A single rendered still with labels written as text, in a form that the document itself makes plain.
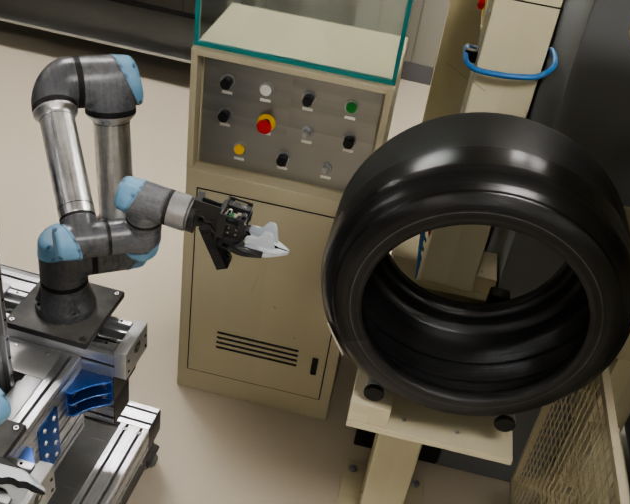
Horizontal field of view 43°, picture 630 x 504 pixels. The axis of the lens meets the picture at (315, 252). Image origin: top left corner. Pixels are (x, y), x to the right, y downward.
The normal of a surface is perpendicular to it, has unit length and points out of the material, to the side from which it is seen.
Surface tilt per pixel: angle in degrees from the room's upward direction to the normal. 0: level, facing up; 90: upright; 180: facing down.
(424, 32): 90
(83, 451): 0
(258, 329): 90
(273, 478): 0
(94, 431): 0
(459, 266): 90
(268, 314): 90
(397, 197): 56
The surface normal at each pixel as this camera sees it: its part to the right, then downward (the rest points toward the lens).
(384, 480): -0.19, 0.55
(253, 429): 0.13, -0.80
